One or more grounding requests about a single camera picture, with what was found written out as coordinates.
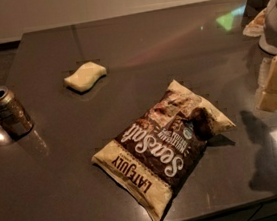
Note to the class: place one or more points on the opened metal soda can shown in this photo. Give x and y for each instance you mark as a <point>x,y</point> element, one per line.
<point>14,119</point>

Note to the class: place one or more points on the light snack packet background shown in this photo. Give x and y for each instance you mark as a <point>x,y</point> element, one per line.
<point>255,27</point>

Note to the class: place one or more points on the brown sea salt chip bag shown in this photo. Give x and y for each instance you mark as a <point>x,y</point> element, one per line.
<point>152,158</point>

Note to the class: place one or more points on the pale yellow sponge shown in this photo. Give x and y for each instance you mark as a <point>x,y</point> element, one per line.
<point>85,77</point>

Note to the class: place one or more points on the dark box in background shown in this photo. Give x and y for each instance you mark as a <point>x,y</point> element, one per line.
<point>257,0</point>

